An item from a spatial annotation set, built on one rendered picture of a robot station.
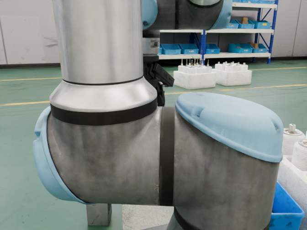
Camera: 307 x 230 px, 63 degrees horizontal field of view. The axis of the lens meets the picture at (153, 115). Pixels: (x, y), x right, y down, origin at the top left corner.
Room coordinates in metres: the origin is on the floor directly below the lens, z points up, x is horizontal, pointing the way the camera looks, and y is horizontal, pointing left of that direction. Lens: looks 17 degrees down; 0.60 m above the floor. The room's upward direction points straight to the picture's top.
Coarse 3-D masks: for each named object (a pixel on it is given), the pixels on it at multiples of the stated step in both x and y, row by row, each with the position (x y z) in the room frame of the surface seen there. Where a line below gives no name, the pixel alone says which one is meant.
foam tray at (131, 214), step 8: (128, 208) 0.60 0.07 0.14; (136, 208) 0.60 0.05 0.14; (144, 208) 0.60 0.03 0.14; (152, 208) 0.60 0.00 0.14; (160, 208) 0.60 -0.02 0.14; (168, 208) 0.60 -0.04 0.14; (128, 216) 0.60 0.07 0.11; (136, 216) 0.60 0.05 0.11; (144, 216) 0.60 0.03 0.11; (152, 216) 0.60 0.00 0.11; (160, 216) 0.60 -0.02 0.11; (168, 216) 0.60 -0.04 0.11; (128, 224) 0.60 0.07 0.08; (136, 224) 0.60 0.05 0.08; (144, 224) 0.60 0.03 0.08; (152, 224) 0.60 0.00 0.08; (160, 224) 0.60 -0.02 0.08
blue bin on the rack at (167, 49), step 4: (160, 44) 5.62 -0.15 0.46; (164, 44) 5.88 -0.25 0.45; (168, 44) 5.91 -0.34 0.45; (172, 44) 5.93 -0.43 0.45; (176, 44) 5.72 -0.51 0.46; (164, 48) 5.87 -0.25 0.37; (168, 48) 5.90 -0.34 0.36; (172, 48) 5.92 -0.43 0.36; (176, 48) 5.70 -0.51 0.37; (164, 52) 5.42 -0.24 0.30; (168, 52) 5.40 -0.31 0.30; (172, 52) 5.43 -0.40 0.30; (176, 52) 5.46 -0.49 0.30
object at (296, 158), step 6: (294, 144) 0.80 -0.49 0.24; (294, 150) 0.79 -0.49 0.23; (300, 150) 0.76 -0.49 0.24; (306, 150) 0.75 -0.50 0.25; (294, 156) 0.78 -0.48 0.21; (300, 156) 0.76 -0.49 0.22; (306, 156) 0.75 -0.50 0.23; (294, 162) 0.78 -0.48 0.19; (300, 162) 0.76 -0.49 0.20; (306, 162) 0.74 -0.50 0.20; (300, 168) 0.75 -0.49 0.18; (306, 168) 0.74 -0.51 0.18
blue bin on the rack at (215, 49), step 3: (207, 45) 6.19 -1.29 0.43; (210, 45) 6.16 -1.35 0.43; (213, 45) 6.03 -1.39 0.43; (216, 45) 5.92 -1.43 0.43; (198, 48) 5.98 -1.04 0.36; (207, 48) 6.19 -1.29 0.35; (210, 48) 6.15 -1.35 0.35; (213, 48) 6.01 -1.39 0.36; (216, 48) 5.90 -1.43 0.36; (207, 51) 5.66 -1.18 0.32; (210, 51) 5.68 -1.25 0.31; (213, 51) 5.70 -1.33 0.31; (216, 51) 5.73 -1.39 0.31; (219, 51) 5.75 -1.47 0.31
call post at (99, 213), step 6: (90, 204) 0.69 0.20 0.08; (96, 204) 0.69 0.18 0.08; (102, 204) 0.69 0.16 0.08; (108, 204) 0.70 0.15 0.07; (90, 210) 0.69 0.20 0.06; (96, 210) 0.69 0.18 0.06; (102, 210) 0.69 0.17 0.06; (108, 210) 0.70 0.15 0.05; (90, 216) 0.69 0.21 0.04; (96, 216) 0.69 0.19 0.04; (102, 216) 0.69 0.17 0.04; (108, 216) 0.69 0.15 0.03; (90, 222) 0.69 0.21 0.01; (96, 222) 0.69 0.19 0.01; (102, 222) 0.69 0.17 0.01; (108, 222) 0.69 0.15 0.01
